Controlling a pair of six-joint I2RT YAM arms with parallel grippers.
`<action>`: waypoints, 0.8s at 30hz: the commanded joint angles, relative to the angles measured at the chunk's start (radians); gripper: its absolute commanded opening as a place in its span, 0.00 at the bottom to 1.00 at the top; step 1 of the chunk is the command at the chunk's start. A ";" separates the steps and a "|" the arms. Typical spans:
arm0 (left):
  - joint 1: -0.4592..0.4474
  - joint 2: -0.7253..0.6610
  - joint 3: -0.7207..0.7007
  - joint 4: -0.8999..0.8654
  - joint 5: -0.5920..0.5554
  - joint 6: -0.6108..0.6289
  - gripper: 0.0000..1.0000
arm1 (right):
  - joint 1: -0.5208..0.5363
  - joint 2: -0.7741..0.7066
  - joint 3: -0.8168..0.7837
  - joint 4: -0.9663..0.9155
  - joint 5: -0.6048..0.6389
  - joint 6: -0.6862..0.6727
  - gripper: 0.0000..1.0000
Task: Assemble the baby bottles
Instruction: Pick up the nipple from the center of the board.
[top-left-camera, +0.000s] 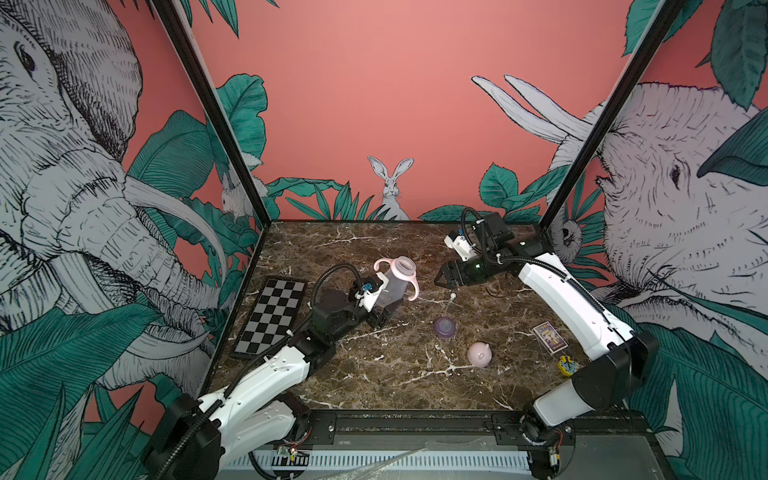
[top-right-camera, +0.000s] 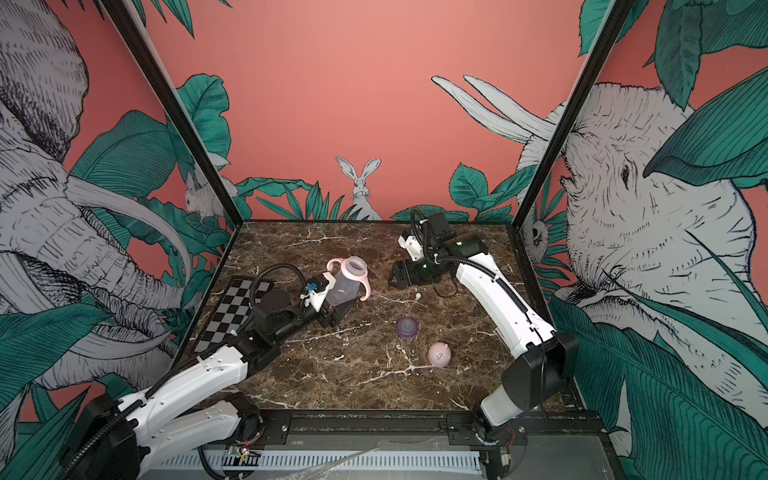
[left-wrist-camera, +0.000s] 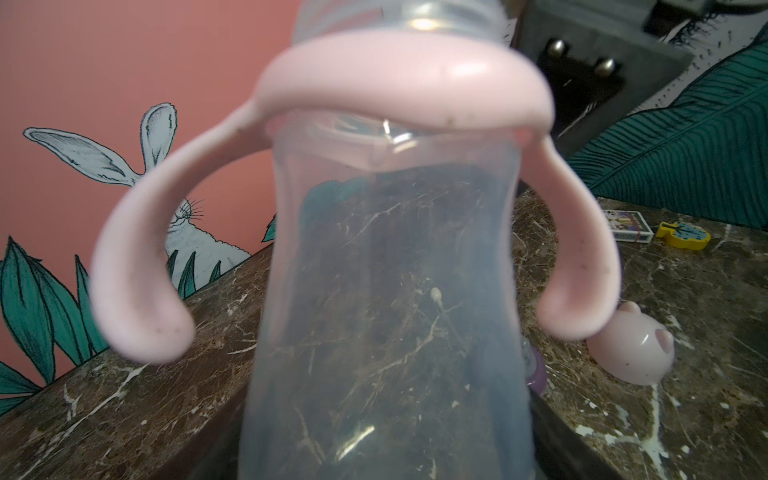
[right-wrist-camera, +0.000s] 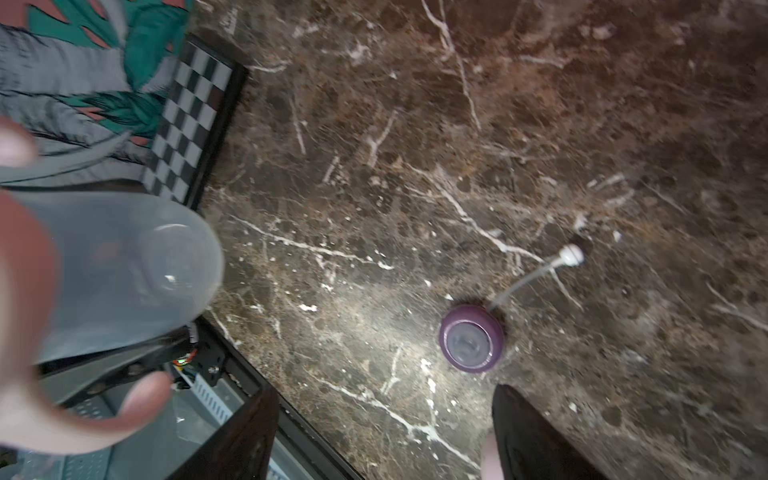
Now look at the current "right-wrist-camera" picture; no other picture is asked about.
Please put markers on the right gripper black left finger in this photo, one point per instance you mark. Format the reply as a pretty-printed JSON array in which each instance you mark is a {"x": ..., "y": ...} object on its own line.
[{"x": 241, "y": 448}]

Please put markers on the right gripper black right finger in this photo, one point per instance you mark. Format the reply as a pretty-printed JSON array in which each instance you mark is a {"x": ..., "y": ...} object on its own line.
[{"x": 524, "y": 445}]

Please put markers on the purple bottle collar with straw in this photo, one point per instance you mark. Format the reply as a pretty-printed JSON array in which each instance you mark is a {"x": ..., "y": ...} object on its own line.
[{"x": 472, "y": 338}]

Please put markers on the clear plastic baby bottle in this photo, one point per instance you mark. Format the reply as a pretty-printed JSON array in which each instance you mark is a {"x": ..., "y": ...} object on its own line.
[{"x": 131, "y": 267}]

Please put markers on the black white checkerboard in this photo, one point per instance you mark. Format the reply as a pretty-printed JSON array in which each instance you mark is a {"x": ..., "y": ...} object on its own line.
[{"x": 201, "y": 102}]

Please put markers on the white ribbed cable duct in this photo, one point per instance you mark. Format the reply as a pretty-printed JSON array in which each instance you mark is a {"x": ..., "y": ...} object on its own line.
[{"x": 196, "y": 411}]

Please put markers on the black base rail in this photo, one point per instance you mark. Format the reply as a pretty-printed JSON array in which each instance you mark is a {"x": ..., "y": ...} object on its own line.
[{"x": 198, "y": 349}]

